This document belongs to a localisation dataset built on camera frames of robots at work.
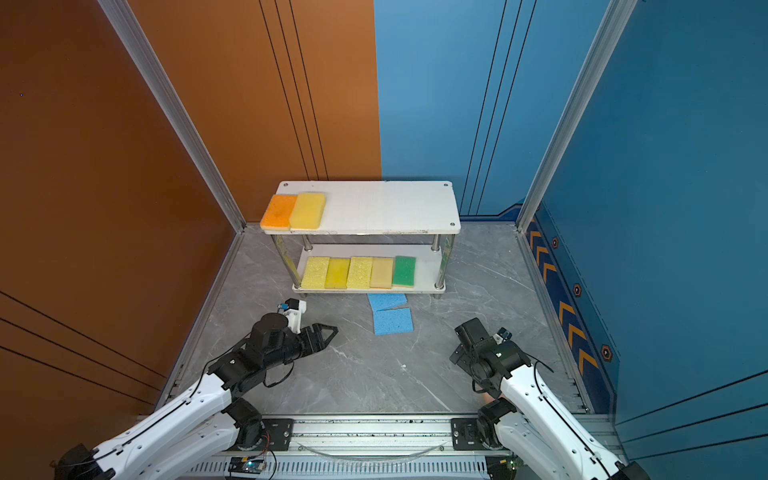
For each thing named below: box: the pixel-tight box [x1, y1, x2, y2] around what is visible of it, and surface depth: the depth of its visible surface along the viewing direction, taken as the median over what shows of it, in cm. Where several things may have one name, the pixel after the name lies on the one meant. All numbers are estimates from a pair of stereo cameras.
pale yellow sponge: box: [370, 257, 394, 289], surface depth 97 cm
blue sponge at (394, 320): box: [373, 308, 414, 336], surface depth 93 cm
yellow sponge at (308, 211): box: [289, 193, 326, 230], surface depth 75 cm
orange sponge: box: [260, 194, 298, 231], surface depth 74 cm
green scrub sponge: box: [392, 256, 417, 288], surface depth 98 cm
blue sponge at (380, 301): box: [367, 293, 408, 312], surface depth 98 cm
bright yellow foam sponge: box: [325, 258, 351, 289], surface depth 98 cm
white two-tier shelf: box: [265, 181, 461, 293], surface depth 81 cm
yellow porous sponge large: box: [301, 256, 330, 289], surface depth 98 cm
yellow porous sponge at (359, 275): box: [346, 257, 373, 289], surface depth 98 cm
